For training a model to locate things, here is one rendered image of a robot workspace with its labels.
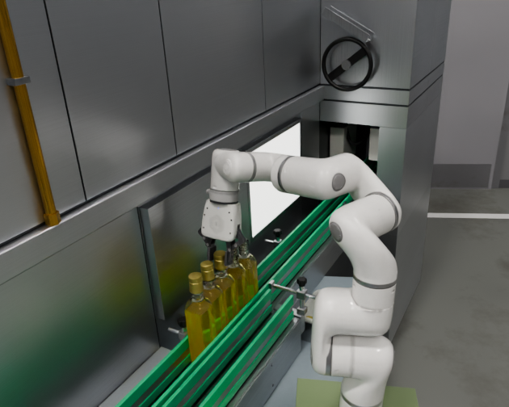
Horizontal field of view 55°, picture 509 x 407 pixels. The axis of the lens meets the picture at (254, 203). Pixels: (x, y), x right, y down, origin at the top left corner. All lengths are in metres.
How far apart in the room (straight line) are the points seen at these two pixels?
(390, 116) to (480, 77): 2.48
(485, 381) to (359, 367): 1.72
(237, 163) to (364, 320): 0.45
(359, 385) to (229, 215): 0.50
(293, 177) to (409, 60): 1.10
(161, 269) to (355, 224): 0.60
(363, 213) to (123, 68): 0.62
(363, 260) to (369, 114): 1.24
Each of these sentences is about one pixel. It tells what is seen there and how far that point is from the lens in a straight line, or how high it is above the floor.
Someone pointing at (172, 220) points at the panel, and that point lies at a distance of 1.32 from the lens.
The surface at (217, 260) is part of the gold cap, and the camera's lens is 1.31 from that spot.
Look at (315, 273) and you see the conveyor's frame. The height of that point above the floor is 0.82.
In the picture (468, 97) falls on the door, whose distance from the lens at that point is 4.54.
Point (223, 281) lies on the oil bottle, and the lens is 1.34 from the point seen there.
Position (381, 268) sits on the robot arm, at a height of 1.32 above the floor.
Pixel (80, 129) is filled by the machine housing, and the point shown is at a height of 1.56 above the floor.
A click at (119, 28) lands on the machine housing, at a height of 1.74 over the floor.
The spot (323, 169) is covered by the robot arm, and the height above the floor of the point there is 1.47.
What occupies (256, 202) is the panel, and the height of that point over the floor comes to 1.11.
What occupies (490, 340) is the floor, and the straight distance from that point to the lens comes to 3.01.
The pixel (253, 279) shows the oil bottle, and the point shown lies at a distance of 1.46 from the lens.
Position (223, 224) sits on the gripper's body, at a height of 1.25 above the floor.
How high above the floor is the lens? 1.83
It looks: 25 degrees down
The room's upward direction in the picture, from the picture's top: 3 degrees counter-clockwise
